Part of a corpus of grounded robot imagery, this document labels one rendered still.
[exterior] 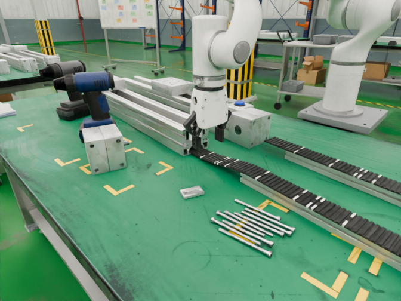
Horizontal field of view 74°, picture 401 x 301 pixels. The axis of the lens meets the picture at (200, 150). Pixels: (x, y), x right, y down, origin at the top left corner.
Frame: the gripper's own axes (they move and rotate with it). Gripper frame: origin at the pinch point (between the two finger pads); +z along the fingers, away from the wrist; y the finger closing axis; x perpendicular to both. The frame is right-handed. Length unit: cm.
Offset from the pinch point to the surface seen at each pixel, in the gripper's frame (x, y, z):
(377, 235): -44.3, -0.5, 2.2
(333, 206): -35.7, 1.5, 2.4
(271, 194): -23.7, -1.8, 4.5
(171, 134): 11.2, -4.9, 0.4
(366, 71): 130, 480, 49
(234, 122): 3.5, 14.1, -1.2
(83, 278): 34, -35, 62
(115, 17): 581, 236, -34
